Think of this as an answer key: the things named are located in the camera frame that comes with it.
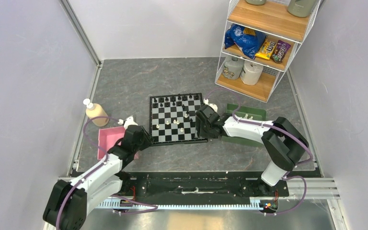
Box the grey green bottle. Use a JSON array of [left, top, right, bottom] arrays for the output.
[[287, 0, 317, 18]]

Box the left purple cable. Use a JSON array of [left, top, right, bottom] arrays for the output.
[[55, 115, 159, 230]]

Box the blue snack bag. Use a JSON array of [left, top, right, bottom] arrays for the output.
[[224, 24, 266, 59]]

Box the grey cable duct strip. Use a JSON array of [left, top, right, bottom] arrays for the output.
[[96, 197, 278, 211]]

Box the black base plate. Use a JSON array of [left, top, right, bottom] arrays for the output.
[[117, 171, 289, 205]]

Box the green plastic tray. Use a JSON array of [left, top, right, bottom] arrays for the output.
[[220, 103, 267, 148]]

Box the white paper roll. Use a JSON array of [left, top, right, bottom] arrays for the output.
[[240, 61, 264, 85]]

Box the black white chessboard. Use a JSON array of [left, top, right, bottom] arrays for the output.
[[149, 93, 207, 146]]

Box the purple cable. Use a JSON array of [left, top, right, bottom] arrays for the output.
[[55, 115, 159, 230], [206, 88, 314, 217]]

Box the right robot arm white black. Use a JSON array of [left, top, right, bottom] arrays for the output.
[[195, 104, 313, 196]]

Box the white wire wooden shelf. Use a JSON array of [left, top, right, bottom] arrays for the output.
[[215, 0, 320, 102]]

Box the pink plastic tray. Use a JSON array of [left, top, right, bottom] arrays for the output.
[[98, 126, 125, 151]]

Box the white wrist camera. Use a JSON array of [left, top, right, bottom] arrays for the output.
[[117, 115, 138, 129], [203, 99, 218, 113]]

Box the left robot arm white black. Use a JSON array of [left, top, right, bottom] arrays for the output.
[[43, 125, 154, 230]]

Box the beige pump bottle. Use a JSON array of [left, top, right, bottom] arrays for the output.
[[83, 98, 109, 127]]

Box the white jug with label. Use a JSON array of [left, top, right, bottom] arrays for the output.
[[222, 57, 244, 80]]

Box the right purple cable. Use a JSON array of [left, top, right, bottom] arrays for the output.
[[206, 88, 314, 217]]

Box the brown candy bag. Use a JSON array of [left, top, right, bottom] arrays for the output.
[[270, 40, 291, 63]]

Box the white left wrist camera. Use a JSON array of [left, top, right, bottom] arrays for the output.
[[117, 115, 138, 129]]

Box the yellow candy bag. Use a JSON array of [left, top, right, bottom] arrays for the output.
[[255, 38, 277, 60]]

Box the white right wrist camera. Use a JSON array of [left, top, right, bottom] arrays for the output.
[[203, 99, 218, 113]]

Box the aluminium corner rail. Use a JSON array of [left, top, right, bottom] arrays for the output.
[[59, 0, 102, 66]]

